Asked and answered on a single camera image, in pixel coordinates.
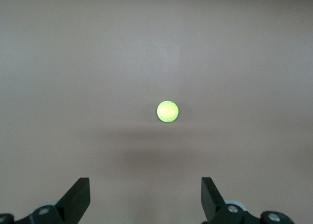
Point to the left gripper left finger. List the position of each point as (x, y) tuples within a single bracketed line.
[(71, 204)]

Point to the yellow-green tennis ball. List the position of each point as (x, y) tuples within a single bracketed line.
[(167, 111)]

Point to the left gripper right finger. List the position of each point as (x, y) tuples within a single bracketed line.
[(215, 204)]

